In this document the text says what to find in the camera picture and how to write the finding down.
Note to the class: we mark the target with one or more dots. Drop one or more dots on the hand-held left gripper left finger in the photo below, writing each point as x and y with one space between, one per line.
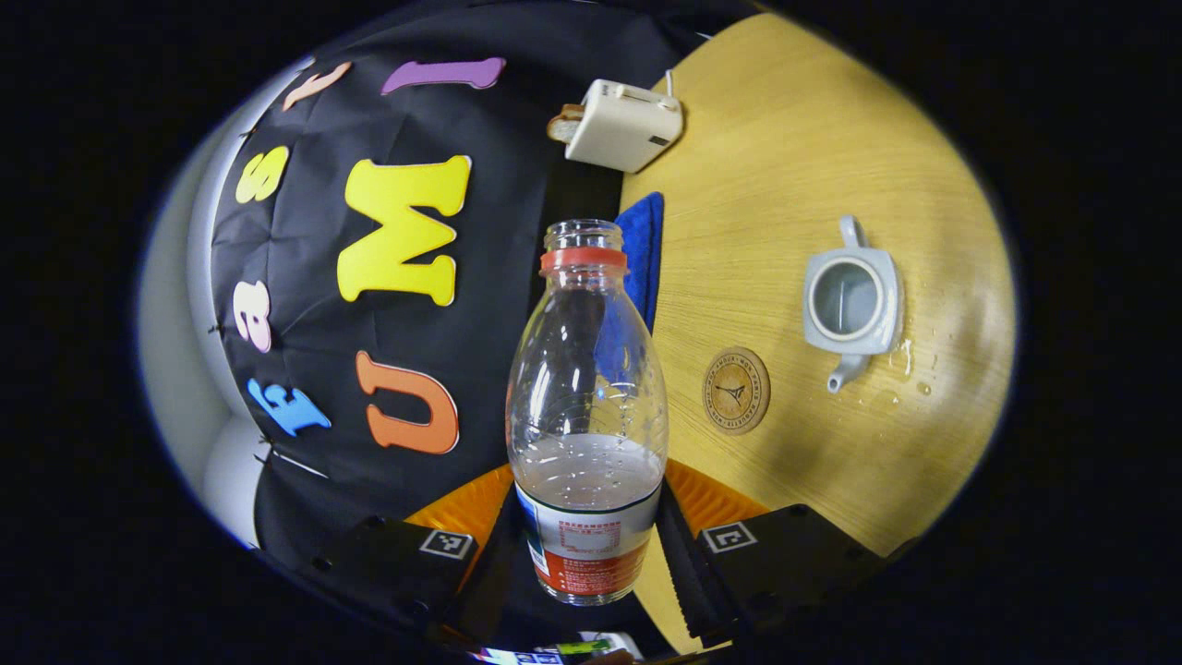
485 582

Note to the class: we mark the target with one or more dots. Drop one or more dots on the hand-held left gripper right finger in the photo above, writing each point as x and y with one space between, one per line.
688 582

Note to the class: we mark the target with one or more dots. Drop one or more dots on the clear plastic water bottle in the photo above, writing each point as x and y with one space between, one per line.
586 443

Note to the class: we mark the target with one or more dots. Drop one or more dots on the round wooden coaster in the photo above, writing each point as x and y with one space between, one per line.
736 390

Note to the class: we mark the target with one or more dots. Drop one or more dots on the white ceramic teacup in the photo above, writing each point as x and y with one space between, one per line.
882 309

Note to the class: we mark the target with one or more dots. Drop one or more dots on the computer monitor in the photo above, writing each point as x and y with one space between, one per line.
517 658

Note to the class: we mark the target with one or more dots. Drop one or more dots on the blue folded towel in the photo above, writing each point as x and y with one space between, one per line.
646 249

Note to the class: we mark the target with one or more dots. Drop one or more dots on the black backdrop cloth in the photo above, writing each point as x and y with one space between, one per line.
305 277

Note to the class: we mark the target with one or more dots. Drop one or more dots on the white toaster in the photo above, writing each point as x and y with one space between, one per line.
623 129

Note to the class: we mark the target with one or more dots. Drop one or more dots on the bread slice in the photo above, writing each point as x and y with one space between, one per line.
563 123

